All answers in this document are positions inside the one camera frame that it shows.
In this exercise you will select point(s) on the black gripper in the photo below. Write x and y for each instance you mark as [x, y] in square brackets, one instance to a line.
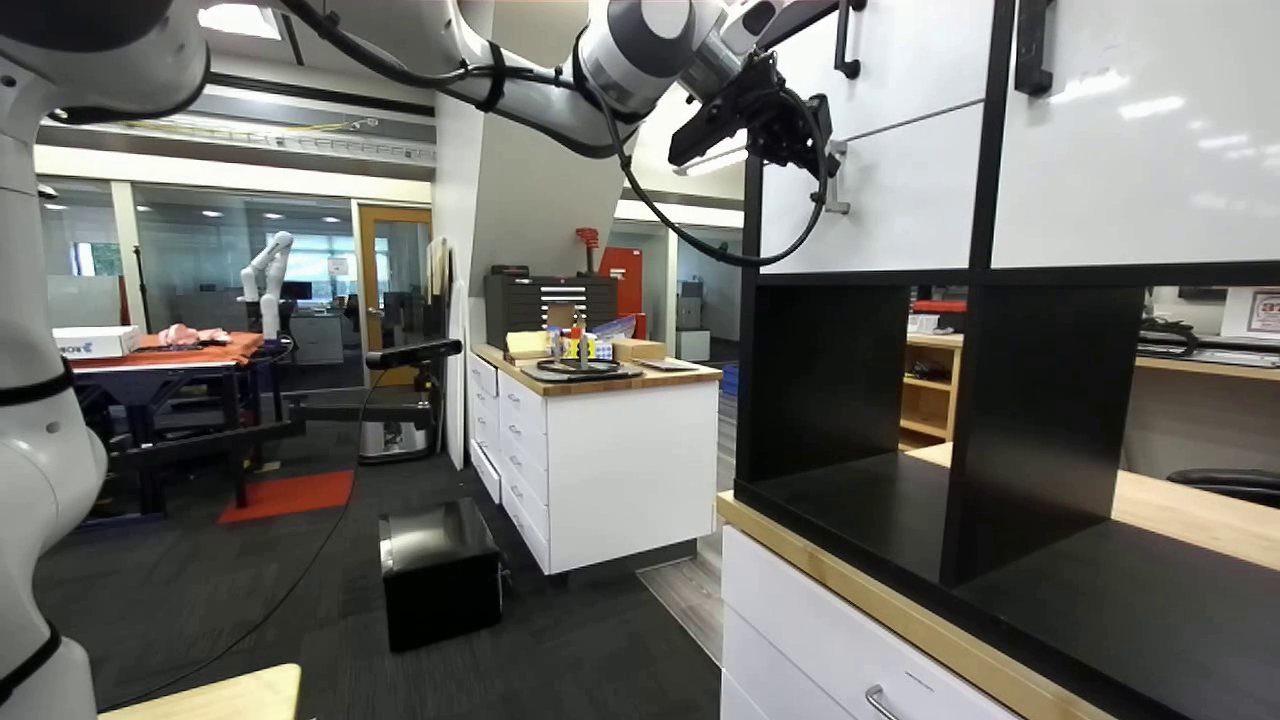
[783, 115]

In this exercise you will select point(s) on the wooden workbench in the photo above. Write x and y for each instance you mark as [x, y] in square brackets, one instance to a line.
[935, 386]

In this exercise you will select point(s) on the ceiling light panel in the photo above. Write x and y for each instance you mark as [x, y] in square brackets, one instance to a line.
[243, 19]

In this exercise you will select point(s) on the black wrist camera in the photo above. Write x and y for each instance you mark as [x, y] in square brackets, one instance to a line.
[705, 133]

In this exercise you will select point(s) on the flat black round object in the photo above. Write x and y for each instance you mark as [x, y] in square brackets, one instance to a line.
[1232, 486]

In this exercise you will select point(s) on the black box on floor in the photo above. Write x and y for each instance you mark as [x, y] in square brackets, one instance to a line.
[443, 572]

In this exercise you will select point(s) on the red floor mat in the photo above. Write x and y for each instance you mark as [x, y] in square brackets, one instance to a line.
[284, 496]

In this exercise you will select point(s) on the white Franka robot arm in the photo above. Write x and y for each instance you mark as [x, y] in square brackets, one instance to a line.
[46, 483]

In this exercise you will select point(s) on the small white robot arm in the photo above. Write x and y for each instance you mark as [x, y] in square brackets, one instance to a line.
[268, 275]

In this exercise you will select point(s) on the wooden door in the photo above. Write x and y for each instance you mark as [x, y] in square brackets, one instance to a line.
[360, 293]

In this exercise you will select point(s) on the tan cardboard block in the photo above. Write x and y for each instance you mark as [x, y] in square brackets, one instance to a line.
[643, 351]

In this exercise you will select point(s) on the black metal frame bench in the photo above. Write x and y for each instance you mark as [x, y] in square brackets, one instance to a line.
[414, 351]

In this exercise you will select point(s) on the black round tray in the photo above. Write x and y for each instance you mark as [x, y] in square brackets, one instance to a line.
[585, 372]

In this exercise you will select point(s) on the small wooden box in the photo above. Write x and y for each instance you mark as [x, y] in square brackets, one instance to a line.
[531, 347]

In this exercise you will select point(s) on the red cabinet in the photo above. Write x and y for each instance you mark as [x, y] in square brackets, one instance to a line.
[625, 286]

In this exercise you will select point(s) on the black shelf unit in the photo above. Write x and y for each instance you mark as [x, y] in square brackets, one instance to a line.
[1055, 401]

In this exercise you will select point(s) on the pink cloth bundle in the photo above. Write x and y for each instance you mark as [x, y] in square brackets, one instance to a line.
[195, 337]

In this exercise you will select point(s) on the white box red label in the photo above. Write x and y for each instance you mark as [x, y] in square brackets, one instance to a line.
[1261, 312]

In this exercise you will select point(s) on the long white box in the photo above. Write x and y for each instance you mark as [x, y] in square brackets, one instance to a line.
[92, 343]

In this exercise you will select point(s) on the white counter cabinet wood top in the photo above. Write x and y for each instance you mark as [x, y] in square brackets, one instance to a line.
[801, 627]

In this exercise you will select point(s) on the white island cabinet wood top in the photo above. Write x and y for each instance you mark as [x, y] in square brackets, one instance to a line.
[625, 467]

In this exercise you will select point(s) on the small colourful items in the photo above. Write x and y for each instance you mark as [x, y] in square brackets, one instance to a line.
[577, 347]

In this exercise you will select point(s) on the black tool chest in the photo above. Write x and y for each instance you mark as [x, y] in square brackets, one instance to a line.
[547, 305]

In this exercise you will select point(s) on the table with red top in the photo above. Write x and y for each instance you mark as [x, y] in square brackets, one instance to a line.
[160, 363]

